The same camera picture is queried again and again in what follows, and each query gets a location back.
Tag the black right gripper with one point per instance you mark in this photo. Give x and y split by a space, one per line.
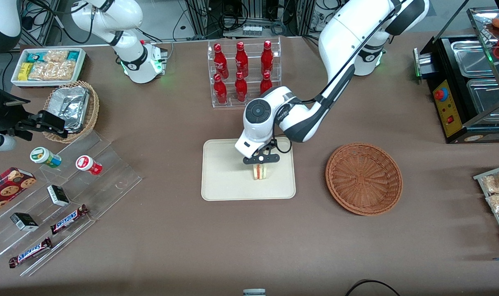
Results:
7 115

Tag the plastic-wrapped sandwich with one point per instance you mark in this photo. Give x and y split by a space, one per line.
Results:
261 172

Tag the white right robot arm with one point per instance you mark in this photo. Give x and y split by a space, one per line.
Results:
138 61

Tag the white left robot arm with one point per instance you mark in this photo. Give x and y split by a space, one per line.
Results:
344 41

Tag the beige plastic tray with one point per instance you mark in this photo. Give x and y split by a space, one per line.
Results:
224 176

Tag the small brown wicker basket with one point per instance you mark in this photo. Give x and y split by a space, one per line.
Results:
92 111

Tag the large brown wicker basket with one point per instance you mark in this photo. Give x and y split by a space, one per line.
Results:
364 181

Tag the green-lidded cup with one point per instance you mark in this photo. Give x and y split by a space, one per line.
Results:
45 157

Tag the stack of foil containers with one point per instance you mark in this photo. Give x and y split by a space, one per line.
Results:
70 107

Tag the white rectangular snack bin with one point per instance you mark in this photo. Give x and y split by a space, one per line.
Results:
17 82

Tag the large clear bag of crackers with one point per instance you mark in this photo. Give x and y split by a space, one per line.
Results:
54 70

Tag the yellow snack pack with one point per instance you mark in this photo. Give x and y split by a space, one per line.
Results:
25 71

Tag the clear acrylic bottle rack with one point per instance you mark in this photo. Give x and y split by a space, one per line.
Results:
251 100

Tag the red-lidded cup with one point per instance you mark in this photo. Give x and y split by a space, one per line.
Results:
89 164

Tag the teal snack pack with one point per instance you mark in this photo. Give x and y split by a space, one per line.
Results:
73 56
35 56

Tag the small clear bag of crackers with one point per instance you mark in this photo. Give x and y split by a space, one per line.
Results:
56 55

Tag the small black box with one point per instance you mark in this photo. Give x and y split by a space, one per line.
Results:
24 222
58 195

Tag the red cookie box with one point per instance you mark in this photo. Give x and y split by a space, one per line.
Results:
6 189

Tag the red cola bottle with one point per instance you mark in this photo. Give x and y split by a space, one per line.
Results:
267 57
266 82
241 88
220 90
241 59
221 61

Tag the clear acrylic step display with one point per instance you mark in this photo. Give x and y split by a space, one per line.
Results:
109 172

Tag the Snickers chocolate bar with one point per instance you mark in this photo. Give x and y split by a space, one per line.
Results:
30 252
68 219

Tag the white power strip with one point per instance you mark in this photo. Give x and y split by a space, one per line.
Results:
252 30

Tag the grey cylindrical object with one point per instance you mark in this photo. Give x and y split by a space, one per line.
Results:
254 292

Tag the silver metal warmer drawer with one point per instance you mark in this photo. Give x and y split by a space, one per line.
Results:
424 63

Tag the black food warmer display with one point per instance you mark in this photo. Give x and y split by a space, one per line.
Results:
451 107

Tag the stainless steel pan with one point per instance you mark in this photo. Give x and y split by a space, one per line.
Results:
471 57
486 98

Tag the wooden skewer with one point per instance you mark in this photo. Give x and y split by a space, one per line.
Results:
498 88

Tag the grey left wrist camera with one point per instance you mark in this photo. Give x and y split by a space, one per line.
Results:
246 148

